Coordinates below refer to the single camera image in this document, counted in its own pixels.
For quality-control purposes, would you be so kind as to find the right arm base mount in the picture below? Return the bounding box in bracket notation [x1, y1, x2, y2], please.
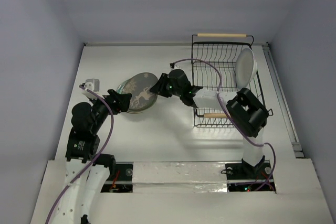
[221, 162, 276, 193]

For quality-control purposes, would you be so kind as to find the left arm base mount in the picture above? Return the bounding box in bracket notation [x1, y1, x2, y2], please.
[101, 162, 133, 193]

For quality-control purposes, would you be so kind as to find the grey-green mottled plate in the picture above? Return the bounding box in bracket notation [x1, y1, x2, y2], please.
[125, 72, 158, 106]

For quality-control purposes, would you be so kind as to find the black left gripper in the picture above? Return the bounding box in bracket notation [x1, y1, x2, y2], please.
[89, 88, 131, 132]

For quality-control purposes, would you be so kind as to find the purple cable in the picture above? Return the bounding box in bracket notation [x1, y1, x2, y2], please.
[44, 83, 115, 224]
[169, 58, 276, 191]

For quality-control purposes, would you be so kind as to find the metal side rail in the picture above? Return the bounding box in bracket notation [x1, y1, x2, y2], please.
[262, 45, 305, 159]

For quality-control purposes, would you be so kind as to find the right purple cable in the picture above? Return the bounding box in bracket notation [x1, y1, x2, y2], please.
[169, 58, 276, 191]

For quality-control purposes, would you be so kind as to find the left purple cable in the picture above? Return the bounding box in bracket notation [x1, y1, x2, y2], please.
[44, 83, 115, 224]

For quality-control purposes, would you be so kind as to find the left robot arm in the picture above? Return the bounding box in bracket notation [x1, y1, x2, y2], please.
[52, 87, 132, 223]

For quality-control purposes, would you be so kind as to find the red and teal plate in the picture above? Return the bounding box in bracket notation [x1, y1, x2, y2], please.
[127, 103, 154, 114]

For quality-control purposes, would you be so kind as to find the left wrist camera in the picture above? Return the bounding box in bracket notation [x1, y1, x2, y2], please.
[79, 78, 100, 97]

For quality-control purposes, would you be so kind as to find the black wire dish rack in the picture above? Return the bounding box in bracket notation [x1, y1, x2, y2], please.
[191, 33, 266, 128]

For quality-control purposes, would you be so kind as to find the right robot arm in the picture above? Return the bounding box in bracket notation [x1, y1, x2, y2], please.
[150, 69, 269, 179]

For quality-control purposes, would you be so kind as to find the light green flower plate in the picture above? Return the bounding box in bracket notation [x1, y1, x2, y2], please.
[117, 79, 132, 94]

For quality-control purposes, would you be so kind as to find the white deep plate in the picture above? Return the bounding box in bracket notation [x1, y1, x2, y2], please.
[235, 48, 257, 89]

